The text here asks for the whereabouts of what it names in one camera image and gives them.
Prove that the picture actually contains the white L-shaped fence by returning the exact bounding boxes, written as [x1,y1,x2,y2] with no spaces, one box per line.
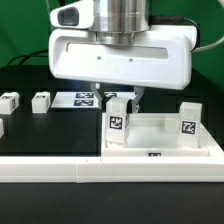
[0,118,224,184]

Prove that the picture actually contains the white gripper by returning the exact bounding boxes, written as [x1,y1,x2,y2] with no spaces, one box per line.
[49,0,198,113]

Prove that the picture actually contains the white block left edge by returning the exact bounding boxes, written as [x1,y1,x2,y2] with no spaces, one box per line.
[0,118,4,139]

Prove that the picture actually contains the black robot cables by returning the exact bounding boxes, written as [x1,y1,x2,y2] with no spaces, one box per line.
[6,49,50,67]

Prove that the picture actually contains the white marker plate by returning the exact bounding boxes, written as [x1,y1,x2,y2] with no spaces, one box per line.
[50,91,141,109]

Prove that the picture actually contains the white square tabletop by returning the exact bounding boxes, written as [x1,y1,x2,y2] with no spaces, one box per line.
[100,112,210,158]

